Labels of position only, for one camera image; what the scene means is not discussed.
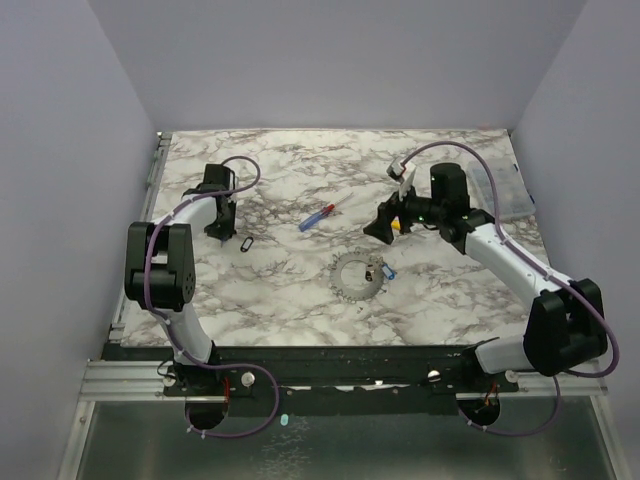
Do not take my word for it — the black key fob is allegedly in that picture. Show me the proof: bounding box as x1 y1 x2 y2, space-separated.
240 236 254 253

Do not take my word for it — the silver key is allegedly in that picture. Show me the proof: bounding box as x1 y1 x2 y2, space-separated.
364 263 381 282

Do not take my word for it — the round metal keyring disc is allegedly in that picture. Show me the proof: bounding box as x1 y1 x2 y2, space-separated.
329 251 386 302

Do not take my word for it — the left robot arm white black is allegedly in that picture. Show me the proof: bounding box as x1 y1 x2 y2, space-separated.
124 164 236 395

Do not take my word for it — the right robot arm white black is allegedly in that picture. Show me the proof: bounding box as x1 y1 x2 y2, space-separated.
363 163 608 391

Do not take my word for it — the blue red screwdriver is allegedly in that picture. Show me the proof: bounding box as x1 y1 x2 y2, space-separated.
298 193 353 232

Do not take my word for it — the clear plastic box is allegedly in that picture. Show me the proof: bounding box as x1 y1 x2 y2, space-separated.
467 157 535 221

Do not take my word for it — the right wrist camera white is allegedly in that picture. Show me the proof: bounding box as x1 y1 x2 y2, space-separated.
386 160 416 200

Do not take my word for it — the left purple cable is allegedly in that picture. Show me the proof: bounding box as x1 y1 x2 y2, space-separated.
142 156 281 441

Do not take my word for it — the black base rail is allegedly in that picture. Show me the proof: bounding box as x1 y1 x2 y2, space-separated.
164 346 518 417

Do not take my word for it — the aluminium frame rail left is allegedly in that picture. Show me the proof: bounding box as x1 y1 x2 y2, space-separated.
79 131 172 401

